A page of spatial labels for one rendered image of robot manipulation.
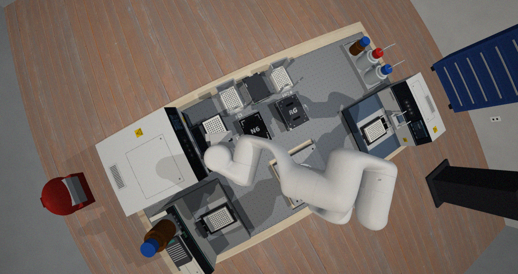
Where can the brown bottle body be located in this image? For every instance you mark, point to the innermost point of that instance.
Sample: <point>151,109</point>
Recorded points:
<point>354,50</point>

